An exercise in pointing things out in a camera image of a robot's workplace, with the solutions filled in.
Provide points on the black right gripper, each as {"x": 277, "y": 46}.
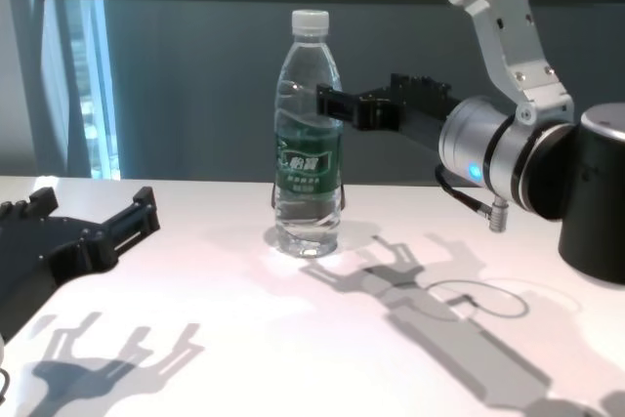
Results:
{"x": 420, "y": 114}

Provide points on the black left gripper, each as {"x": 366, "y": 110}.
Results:
{"x": 29, "y": 251}

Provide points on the clear water bottle green label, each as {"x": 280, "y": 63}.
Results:
{"x": 307, "y": 168}

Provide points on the right robot arm silver black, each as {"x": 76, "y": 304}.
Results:
{"x": 561, "y": 168}

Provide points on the grey window frame glass strip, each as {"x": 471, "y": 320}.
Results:
{"x": 83, "y": 95}

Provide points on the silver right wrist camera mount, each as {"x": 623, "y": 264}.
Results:
{"x": 508, "y": 36}

